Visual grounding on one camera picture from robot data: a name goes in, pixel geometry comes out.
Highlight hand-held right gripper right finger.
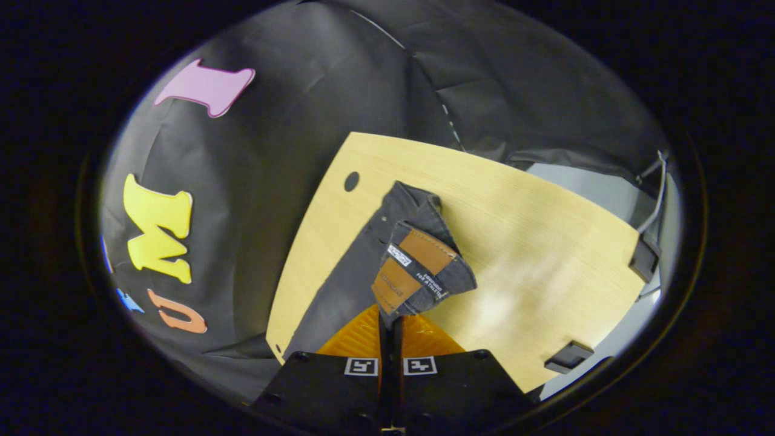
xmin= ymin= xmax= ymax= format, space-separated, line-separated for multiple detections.
xmin=390 ymin=314 xmax=535 ymax=432

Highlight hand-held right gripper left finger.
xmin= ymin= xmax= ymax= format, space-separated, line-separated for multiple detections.
xmin=253 ymin=305 xmax=384 ymax=432

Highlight dark grey jeans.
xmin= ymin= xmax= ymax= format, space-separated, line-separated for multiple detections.
xmin=282 ymin=180 xmax=478 ymax=364

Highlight black table clamp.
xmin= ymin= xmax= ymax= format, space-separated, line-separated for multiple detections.
xmin=628 ymin=233 xmax=662 ymax=283
xmin=544 ymin=340 xmax=595 ymax=374

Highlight black backdrop cloth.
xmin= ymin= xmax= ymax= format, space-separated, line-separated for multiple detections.
xmin=100 ymin=0 xmax=673 ymax=400

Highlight grey cable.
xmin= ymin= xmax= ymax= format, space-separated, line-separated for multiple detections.
xmin=635 ymin=150 xmax=668 ymax=236

